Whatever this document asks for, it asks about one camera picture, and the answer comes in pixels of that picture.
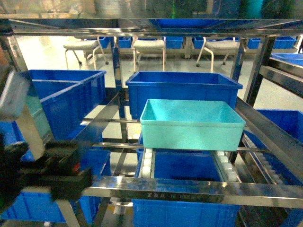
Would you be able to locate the steel shelf frame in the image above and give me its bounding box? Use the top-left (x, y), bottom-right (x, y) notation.
top-left (0, 18), bottom-right (303, 227)

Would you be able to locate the white chair right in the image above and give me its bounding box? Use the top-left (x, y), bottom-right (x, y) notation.
top-left (196, 36), bottom-right (240, 73)

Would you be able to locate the blue bin lower centre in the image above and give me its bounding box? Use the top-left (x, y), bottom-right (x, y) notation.
top-left (132, 149), bottom-right (240, 227)

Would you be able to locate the blue bin behind teal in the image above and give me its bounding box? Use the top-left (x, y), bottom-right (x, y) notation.
top-left (126, 71), bottom-right (243, 120)

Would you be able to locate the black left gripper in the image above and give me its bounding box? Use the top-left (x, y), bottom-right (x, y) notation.
top-left (0, 141), bottom-right (93, 212)

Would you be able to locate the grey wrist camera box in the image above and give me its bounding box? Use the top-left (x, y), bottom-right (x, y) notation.
top-left (0, 68), bottom-right (30, 122)

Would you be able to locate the white chair left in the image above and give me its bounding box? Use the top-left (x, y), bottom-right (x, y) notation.
top-left (63, 37), bottom-right (109, 70)

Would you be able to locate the blue bin left shelf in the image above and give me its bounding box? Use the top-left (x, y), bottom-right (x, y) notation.
top-left (0, 70), bottom-right (106, 159)

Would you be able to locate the blue bin right shelf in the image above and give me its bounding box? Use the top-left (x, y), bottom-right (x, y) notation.
top-left (241, 110), bottom-right (303, 186)

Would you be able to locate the white chair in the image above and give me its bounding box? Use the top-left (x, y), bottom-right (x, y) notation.
top-left (196, 36), bottom-right (240, 73)
top-left (131, 37), bottom-right (166, 73)
top-left (63, 37), bottom-right (109, 70)

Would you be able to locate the blue bin lower left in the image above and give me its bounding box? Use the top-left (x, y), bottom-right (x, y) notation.
top-left (0, 192), bottom-right (101, 224)

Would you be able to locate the blue bin shelf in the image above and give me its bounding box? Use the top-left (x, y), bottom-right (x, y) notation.
top-left (0, 70), bottom-right (106, 159)
top-left (241, 110), bottom-right (303, 186)

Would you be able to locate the teal plastic bin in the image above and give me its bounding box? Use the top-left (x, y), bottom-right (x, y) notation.
top-left (140, 99), bottom-right (246, 151)

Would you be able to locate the white chair centre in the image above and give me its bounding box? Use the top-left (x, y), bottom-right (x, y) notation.
top-left (131, 37), bottom-right (166, 73)

